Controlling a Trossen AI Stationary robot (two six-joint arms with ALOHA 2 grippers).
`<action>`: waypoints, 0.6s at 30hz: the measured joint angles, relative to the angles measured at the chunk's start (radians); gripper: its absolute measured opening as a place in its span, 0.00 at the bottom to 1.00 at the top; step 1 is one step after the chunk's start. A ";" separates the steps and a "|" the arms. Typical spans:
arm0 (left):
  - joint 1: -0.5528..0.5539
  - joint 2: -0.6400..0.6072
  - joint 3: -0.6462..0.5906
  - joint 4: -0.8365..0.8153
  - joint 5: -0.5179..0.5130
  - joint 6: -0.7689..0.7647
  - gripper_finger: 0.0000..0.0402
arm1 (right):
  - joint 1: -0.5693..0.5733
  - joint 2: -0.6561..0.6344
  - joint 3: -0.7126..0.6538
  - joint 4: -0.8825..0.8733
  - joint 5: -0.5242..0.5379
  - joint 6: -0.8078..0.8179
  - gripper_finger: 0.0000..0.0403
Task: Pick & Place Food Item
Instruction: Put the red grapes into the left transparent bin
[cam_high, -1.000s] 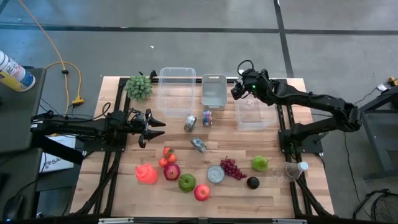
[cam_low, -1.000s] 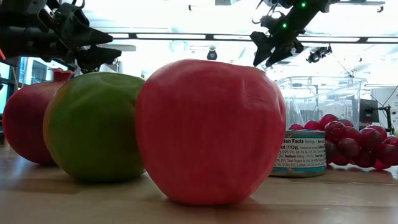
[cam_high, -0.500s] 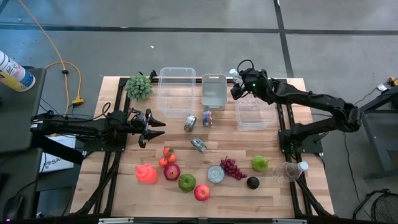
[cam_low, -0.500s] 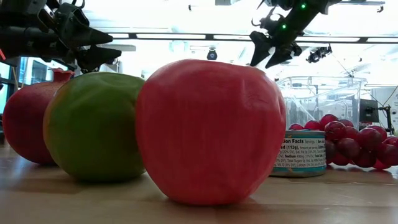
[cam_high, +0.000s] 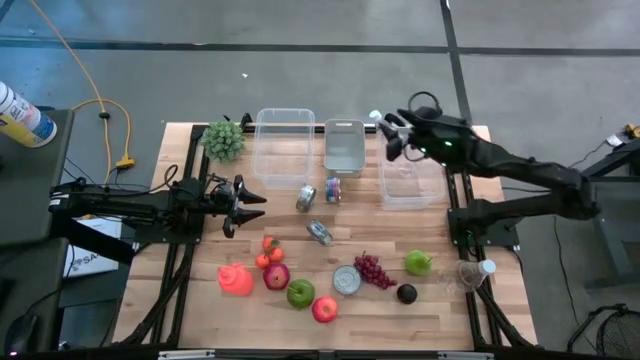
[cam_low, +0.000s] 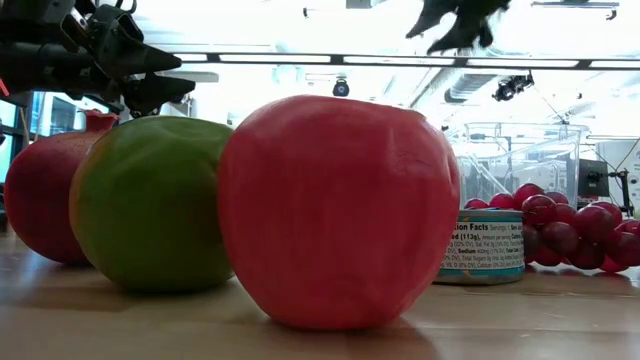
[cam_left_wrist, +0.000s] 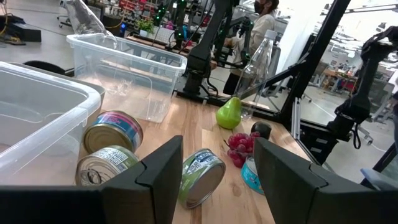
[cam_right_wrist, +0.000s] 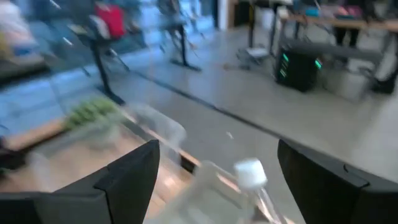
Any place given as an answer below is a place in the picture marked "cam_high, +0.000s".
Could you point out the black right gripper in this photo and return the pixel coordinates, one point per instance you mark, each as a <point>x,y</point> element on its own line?
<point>425,130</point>

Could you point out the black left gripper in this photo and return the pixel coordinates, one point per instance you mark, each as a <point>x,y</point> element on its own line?
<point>220,202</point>

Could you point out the olive green label tin can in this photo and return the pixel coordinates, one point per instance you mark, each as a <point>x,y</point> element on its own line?
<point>305,198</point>

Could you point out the neon orange plastic bottle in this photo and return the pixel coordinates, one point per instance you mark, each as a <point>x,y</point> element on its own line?
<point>235,280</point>

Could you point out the green and blue label can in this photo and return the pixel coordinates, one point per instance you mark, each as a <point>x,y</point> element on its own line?
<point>319,232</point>

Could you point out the teal label tin can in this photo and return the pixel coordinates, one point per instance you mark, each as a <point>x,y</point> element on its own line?
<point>347,280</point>

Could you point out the bunch of red grapes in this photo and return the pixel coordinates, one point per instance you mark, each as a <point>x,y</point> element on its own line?
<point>372,272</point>

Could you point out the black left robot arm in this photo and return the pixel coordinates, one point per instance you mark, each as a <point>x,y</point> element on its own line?
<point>125,205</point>

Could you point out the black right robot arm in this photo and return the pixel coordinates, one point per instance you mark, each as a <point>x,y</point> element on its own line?
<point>525,167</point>

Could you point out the grey plastic bin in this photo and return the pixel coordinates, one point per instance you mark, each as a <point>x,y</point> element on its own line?
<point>344,150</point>

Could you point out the clear plastic bin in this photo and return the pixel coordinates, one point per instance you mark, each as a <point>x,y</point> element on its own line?
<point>282,150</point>
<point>410,185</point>

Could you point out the green spiky artificial plant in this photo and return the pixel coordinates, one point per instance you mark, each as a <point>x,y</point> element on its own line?
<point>223,141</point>

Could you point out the blue and pink label can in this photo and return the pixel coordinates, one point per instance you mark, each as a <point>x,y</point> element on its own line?
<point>333,190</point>

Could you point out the green apple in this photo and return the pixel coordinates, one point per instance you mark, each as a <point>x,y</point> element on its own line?
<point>300,295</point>

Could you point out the green pear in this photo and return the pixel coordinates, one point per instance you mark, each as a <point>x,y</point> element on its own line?
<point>417,263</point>

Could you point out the red apple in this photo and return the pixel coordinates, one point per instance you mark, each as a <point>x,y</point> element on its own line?
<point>325,310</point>

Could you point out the black avocado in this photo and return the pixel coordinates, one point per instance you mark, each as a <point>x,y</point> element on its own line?
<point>406,294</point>

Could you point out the white cardboard box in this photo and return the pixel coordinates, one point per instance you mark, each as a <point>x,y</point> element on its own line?
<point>95,260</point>

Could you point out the silver metal bar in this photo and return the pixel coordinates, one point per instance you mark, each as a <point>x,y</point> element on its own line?
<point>465,356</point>
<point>187,355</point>

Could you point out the black side desk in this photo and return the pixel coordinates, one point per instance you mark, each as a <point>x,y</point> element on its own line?
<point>30,190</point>

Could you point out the white power adapter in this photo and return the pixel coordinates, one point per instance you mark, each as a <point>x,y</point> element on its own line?
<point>614,140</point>

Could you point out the white yellow blue canister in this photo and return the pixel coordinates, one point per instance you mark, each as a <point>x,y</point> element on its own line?
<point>25,122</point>

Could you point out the yellow tool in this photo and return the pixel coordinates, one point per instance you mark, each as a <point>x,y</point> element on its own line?
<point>632,131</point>

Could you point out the black metal stand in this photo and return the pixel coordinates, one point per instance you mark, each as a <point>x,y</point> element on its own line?
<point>608,250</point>

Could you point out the black computer mouse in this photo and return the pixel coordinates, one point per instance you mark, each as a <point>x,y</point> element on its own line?
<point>20,335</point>

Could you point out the black mesh basket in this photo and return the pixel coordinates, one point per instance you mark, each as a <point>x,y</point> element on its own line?
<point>620,332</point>

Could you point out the black frame knob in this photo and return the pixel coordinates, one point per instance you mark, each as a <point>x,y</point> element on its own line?
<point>245,121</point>

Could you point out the black aluminium frame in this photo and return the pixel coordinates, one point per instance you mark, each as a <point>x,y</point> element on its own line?
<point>196,132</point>

